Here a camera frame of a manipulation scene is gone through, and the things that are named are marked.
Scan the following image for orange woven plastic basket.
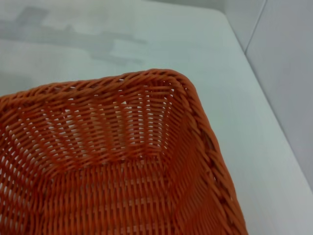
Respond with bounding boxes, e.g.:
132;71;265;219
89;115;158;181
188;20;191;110
0;69;249;235

